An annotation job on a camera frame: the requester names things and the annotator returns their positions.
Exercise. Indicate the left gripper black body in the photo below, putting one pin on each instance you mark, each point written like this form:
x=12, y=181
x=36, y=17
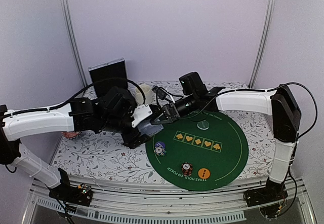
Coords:
x=129, y=139

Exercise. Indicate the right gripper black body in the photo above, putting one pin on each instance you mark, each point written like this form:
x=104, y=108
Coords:
x=175, y=112

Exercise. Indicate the small poker chip stack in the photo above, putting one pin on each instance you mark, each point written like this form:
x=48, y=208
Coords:
x=160, y=151

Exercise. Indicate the clear dealer button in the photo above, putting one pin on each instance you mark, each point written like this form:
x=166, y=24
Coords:
x=203, y=125

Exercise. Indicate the aluminium poker chip case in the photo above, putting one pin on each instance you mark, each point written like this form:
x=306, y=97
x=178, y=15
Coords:
x=107, y=75

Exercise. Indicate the orange big blind button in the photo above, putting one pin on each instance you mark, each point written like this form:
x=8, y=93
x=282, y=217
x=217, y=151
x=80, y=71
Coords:
x=204, y=173

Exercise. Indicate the blue playing card deck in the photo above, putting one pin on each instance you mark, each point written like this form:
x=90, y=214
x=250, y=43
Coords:
x=150, y=130

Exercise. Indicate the purple small blind button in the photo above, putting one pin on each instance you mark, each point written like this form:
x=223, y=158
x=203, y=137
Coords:
x=160, y=144

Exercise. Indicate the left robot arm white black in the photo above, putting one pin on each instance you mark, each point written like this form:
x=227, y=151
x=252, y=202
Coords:
x=116, y=111

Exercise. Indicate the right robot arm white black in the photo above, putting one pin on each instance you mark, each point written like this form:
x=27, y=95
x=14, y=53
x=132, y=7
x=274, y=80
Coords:
x=269, y=118

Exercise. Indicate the white ceramic cup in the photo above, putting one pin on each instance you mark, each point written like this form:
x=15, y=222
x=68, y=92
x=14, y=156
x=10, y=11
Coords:
x=148, y=93

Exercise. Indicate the green round poker mat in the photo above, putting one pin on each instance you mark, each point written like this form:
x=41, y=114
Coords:
x=223, y=149

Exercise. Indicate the red patterned bowl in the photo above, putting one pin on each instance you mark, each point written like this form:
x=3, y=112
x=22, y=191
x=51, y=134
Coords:
x=70, y=135

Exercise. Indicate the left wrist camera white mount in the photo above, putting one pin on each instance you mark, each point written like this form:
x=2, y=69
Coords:
x=141, y=112

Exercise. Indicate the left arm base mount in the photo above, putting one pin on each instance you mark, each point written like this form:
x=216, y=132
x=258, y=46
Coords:
x=79, y=195

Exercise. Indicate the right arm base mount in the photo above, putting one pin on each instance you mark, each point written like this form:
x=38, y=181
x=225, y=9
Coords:
x=270, y=193

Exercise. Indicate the right aluminium frame post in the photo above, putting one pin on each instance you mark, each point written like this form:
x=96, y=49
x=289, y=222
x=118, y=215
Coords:
x=262, y=44

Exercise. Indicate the aluminium frame post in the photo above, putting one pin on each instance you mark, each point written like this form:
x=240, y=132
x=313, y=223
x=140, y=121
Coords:
x=262, y=44
x=72, y=40

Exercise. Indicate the left aluminium frame post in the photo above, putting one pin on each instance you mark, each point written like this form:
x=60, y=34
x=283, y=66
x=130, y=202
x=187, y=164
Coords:
x=72, y=40

